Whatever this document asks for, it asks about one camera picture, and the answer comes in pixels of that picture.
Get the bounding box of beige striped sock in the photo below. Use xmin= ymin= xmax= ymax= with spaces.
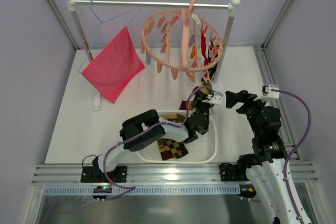
xmin=178 ymin=81 xmax=213 ymax=112

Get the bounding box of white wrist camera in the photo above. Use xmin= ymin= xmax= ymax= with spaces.
xmin=254 ymin=84 xmax=280 ymax=102
xmin=202 ymin=91 xmax=224 ymax=105

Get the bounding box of pink round clip hanger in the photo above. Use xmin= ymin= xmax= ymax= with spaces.
xmin=141 ymin=0 xmax=223 ymax=82

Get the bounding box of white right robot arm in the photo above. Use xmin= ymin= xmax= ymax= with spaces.
xmin=225 ymin=88 xmax=311 ymax=223

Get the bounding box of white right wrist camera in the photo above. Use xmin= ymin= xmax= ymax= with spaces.
xmin=254 ymin=84 xmax=280 ymax=102

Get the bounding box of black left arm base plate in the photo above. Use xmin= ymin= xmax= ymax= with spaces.
xmin=80 ymin=165 xmax=128 ymax=183

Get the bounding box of red sock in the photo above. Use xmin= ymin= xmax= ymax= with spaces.
xmin=201 ymin=27 xmax=208 ymax=66

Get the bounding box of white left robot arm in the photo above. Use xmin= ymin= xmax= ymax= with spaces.
xmin=80 ymin=98 xmax=214 ymax=183

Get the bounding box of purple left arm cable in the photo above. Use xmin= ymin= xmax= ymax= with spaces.
xmin=103 ymin=84 xmax=218 ymax=198

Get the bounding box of white metal clothes rack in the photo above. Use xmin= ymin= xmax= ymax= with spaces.
xmin=62 ymin=0 xmax=241 ymax=111

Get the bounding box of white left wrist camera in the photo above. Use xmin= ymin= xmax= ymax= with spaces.
xmin=202 ymin=91 xmax=224 ymax=105

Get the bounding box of pink towel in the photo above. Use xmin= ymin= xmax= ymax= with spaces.
xmin=81 ymin=27 xmax=145 ymax=103

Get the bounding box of navy blue sock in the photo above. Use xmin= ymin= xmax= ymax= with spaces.
xmin=202 ymin=50 xmax=218 ymax=82

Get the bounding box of blue wire hanger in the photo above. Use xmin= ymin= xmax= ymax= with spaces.
xmin=78 ymin=0 xmax=142 ymax=74

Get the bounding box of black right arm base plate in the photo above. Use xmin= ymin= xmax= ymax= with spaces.
xmin=219 ymin=163 xmax=248 ymax=182

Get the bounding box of brown argyle sock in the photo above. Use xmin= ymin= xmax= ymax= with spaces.
xmin=157 ymin=138 xmax=188 ymax=161

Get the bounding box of aluminium front rail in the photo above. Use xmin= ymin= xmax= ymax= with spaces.
xmin=31 ymin=163 xmax=319 ymax=196

